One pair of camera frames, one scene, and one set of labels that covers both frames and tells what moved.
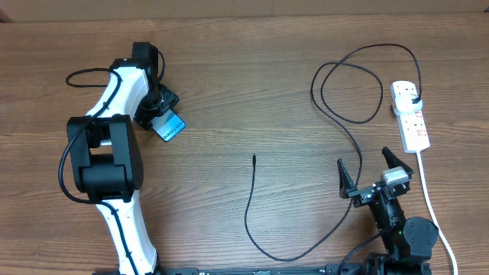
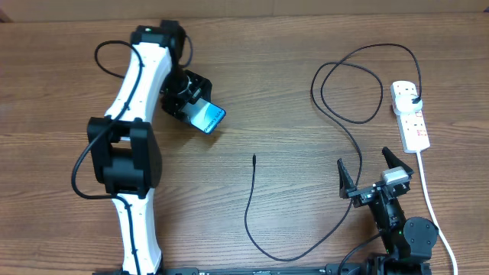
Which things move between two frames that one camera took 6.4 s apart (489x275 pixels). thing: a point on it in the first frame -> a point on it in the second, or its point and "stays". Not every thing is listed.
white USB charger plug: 404,103 stays
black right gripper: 363,194 stays
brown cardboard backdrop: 69,11 stays
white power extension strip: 412,126 stays
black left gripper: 145,117 -> 201,84
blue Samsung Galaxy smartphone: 169,125 -> 204,115
